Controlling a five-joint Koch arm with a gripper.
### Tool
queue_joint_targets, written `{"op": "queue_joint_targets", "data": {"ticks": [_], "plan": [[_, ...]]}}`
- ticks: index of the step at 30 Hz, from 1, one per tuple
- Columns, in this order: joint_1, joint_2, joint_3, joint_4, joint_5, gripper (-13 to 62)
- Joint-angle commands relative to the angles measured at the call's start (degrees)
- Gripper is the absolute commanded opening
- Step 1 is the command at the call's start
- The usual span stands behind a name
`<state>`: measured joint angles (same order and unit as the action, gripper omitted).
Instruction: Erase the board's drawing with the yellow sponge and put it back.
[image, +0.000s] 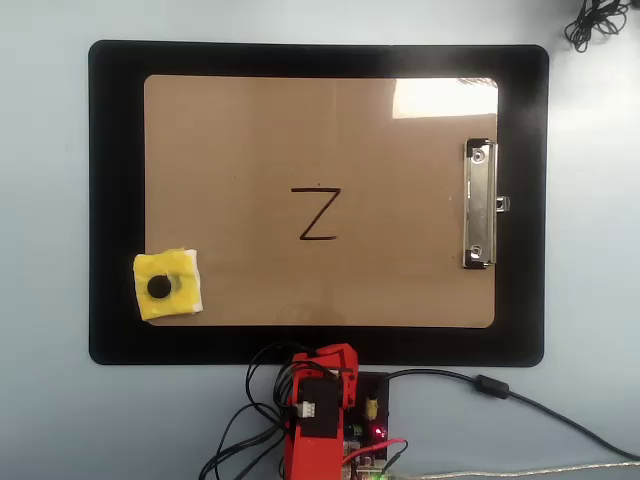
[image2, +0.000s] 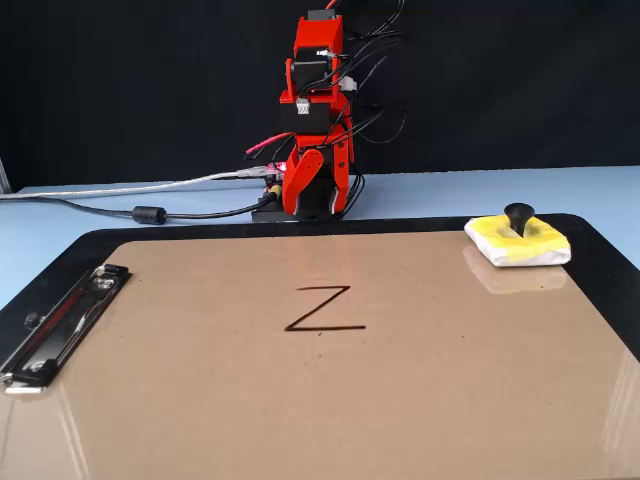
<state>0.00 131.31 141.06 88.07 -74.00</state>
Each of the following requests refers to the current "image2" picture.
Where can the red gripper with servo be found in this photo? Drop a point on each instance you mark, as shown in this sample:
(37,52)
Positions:
(325,144)

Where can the yellow sponge with black knob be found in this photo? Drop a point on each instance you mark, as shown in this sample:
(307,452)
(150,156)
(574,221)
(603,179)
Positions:
(500,242)

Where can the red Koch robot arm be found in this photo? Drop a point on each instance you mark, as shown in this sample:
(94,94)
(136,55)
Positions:
(317,45)

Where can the controller circuit board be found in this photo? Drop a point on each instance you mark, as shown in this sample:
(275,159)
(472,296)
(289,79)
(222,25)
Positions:
(276,171)

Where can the black mat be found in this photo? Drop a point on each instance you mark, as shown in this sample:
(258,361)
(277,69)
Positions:
(300,227)

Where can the brown clipboard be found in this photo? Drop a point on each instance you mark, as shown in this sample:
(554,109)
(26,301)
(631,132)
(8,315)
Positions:
(400,400)

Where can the black backdrop cloth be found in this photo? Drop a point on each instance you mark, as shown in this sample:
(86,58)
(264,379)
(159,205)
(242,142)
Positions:
(100,75)

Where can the metal clipboard clip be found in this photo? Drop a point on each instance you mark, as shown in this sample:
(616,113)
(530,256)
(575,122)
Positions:
(75,312)

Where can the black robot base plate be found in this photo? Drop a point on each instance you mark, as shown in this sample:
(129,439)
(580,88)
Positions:
(270,215)

